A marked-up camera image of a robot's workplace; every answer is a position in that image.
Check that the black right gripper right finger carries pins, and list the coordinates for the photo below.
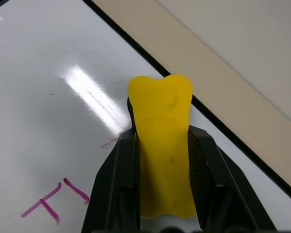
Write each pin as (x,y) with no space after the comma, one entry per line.
(223,194)

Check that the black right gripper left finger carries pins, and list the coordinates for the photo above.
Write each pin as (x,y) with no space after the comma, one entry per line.
(116,184)

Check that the yellow whiteboard eraser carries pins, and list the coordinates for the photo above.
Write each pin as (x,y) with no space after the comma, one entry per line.
(163,145)

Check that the black-framed whiteboard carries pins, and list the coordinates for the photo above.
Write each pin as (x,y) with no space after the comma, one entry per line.
(50,97)

